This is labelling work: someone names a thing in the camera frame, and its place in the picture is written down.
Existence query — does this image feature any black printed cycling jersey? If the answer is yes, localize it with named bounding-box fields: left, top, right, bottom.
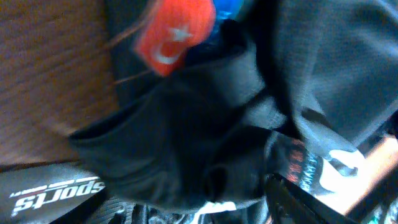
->
left=0, top=0, right=398, bottom=224

